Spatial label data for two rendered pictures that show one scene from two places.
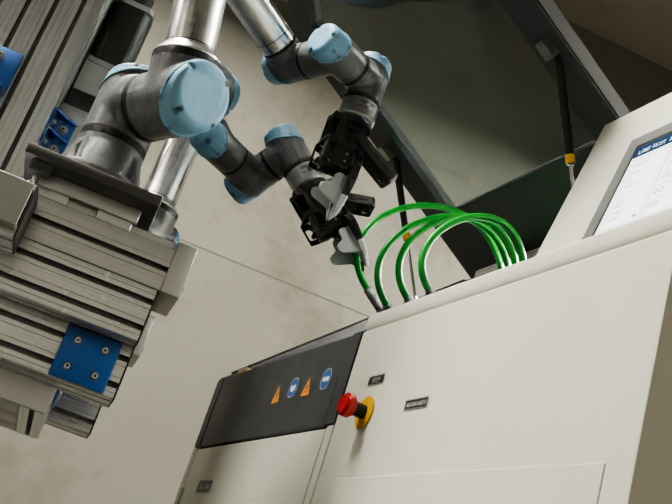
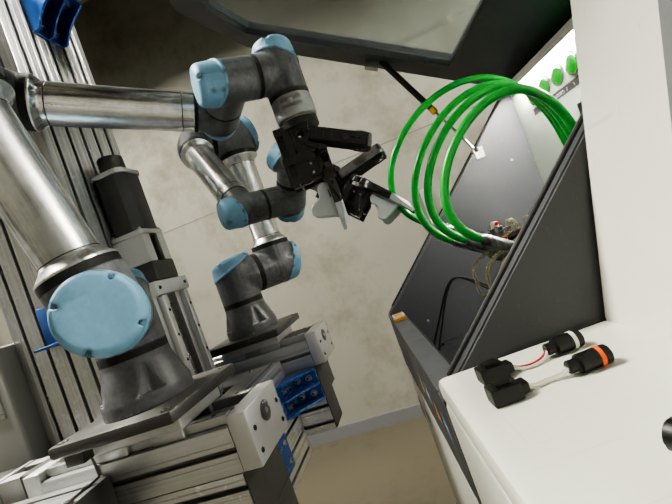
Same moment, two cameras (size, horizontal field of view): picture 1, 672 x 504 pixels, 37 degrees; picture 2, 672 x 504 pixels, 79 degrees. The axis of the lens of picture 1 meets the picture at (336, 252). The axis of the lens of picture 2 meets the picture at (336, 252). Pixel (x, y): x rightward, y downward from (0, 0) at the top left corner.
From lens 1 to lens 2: 1.30 m
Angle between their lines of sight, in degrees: 30
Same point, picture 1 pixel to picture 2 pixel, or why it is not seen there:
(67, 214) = (132, 464)
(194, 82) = (73, 317)
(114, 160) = (125, 390)
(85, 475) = (385, 297)
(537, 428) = not seen: outside the picture
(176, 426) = (405, 246)
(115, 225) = (171, 441)
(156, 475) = not seen: hidden behind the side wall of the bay
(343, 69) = (241, 93)
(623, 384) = not seen: outside the picture
